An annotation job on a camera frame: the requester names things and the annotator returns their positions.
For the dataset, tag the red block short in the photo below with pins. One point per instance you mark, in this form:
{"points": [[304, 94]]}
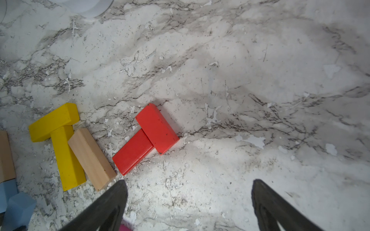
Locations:
{"points": [[157, 129]]}

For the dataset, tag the flowering potted plant white pot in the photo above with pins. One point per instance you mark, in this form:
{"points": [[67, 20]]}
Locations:
{"points": [[85, 8]]}

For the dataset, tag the natural wood block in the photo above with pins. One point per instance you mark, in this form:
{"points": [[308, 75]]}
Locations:
{"points": [[93, 161], [7, 165]]}

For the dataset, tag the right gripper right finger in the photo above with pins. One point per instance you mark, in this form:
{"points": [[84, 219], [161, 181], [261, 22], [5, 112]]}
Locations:
{"points": [[273, 211]]}

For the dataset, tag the red block long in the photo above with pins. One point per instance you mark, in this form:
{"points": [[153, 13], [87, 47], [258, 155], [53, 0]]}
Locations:
{"points": [[132, 152]]}

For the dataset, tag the yellow block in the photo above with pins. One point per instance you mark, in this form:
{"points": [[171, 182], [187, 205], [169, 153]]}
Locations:
{"points": [[70, 170], [65, 115]]}

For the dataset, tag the light blue block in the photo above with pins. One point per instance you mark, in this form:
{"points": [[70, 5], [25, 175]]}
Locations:
{"points": [[7, 190], [18, 213]]}

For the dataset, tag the magenta cube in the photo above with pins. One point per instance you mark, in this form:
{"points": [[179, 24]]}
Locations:
{"points": [[124, 228]]}

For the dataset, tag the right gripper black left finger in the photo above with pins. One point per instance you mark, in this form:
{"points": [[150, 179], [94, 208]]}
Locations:
{"points": [[104, 214]]}

